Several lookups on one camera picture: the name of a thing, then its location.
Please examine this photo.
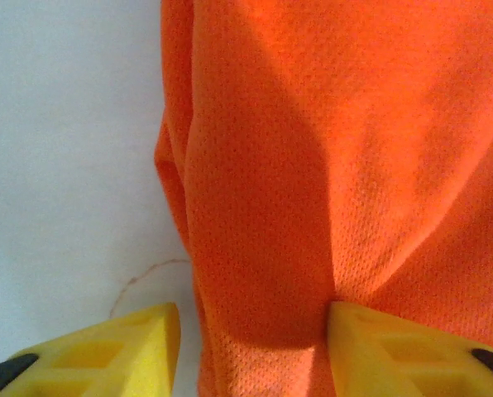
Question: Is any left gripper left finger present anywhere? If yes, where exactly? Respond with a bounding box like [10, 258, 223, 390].
[0, 301, 182, 397]

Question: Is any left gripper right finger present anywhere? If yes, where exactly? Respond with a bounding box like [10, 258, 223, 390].
[327, 300, 493, 397]

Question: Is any orange t-shirt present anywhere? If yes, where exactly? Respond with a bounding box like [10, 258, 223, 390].
[152, 0, 493, 397]

